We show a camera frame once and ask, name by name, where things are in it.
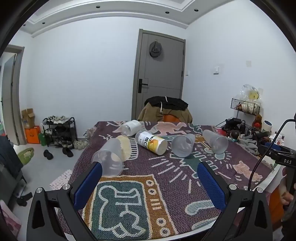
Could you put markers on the orange chair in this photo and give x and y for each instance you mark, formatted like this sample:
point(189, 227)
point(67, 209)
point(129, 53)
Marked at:
point(170, 118)

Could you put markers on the green pet bed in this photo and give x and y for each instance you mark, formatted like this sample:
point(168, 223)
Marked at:
point(26, 155)

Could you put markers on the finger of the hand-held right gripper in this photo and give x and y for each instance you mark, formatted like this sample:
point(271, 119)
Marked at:
point(268, 150)

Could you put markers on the black sock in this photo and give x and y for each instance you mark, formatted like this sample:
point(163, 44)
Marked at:
point(24, 199)

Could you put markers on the printed woven blanket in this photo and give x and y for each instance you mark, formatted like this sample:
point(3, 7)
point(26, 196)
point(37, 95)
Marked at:
point(161, 185)

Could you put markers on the clear plastic bag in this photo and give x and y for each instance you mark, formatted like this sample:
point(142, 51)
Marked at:
point(252, 92)

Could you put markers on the frosted plastic cup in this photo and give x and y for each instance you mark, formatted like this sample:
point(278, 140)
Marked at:
point(216, 142)
point(108, 157)
point(182, 146)

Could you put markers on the grey shoes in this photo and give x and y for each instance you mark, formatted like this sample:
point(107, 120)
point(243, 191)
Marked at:
point(81, 144)

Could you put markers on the black shoe rack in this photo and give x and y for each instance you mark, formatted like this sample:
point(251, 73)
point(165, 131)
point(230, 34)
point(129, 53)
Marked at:
point(73, 132)

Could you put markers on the brown toy figure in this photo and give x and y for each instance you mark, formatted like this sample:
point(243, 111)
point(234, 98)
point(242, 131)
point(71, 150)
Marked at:
point(257, 120)

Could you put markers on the white patterned mat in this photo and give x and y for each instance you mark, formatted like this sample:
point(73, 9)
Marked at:
point(61, 180)

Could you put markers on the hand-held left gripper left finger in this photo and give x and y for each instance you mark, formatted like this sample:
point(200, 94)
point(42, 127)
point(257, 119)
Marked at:
point(87, 185)

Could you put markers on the grey cloth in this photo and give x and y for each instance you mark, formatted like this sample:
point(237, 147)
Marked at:
point(249, 145)

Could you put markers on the orange box with cardboard box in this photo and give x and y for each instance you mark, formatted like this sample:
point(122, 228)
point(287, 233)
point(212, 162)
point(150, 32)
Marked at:
point(32, 135)

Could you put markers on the white light switch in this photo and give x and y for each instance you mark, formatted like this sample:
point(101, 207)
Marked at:
point(216, 70)

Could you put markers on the black slipper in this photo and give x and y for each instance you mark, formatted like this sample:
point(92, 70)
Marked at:
point(48, 154)
point(67, 151)

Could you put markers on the grey open door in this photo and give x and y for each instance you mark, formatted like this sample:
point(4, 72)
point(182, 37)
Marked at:
point(16, 92)

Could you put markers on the pink cloth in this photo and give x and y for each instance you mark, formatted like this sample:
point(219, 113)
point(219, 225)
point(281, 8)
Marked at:
point(8, 220)

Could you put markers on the grey hat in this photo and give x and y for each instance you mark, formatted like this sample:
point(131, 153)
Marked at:
point(155, 49)

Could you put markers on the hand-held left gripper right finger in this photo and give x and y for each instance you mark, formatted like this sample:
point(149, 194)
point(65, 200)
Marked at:
point(211, 185)

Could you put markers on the white sneakers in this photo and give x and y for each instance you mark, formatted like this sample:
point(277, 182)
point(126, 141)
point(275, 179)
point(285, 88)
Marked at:
point(59, 119)

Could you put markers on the brown jacket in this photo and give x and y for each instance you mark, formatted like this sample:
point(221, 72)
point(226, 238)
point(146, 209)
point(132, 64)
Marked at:
point(151, 113)

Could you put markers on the green bag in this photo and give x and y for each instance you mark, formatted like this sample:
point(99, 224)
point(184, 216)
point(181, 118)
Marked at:
point(42, 138)

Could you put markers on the clear bottle with white label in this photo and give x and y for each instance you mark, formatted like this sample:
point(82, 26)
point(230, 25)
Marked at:
point(131, 127)

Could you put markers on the black garment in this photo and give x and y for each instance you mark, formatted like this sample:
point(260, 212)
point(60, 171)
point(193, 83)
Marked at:
point(171, 103)

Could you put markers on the black bag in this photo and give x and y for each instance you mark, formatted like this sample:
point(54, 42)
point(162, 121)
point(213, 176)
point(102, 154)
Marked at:
point(233, 124)

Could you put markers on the person's right hand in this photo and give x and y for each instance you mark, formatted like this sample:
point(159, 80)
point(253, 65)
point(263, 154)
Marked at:
point(286, 197)

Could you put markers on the dark cabinet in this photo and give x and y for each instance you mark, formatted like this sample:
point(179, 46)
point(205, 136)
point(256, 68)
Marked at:
point(9, 166)

